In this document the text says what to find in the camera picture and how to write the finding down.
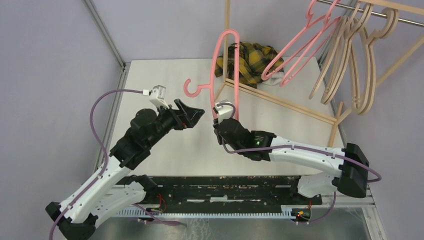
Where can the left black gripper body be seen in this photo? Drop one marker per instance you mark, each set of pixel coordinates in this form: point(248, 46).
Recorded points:
point(167, 121)

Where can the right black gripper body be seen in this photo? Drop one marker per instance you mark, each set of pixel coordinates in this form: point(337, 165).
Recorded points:
point(219, 137)

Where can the pink hanger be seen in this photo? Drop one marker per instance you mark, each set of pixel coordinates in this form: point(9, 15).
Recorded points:
point(311, 47)
point(210, 85)
point(310, 21)

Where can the beige hanger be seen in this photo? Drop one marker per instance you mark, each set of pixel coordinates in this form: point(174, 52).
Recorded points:
point(368, 41)
point(339, 58)
point(358, 26)
point(334, 48)

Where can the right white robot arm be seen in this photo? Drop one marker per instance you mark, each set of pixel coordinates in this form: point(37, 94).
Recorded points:
point(343, 170)

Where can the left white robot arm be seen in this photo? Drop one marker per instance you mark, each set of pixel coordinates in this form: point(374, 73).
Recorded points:
point(78, 216)

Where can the white cloth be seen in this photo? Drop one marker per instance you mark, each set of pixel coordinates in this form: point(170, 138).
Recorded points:
point(275, 79)

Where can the yellow plaid shirt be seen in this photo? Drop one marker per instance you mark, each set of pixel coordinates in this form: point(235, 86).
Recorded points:
point(253, 59)

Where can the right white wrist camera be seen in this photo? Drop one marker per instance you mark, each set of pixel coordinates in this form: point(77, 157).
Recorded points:
point(224, 109)

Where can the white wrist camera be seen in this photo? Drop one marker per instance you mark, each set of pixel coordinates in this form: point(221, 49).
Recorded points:
point(157, 96)
point(224, 109)

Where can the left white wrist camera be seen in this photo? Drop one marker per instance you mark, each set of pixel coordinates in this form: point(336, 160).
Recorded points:
point(157, 96)

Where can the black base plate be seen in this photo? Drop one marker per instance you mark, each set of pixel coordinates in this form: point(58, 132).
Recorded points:
point(225, 194)

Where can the white slotted cable duct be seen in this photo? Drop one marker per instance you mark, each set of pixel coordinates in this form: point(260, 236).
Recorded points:
point(135, 212)

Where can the wooden clothes rack frame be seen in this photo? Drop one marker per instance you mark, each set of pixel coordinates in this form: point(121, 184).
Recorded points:
point(377, 20)

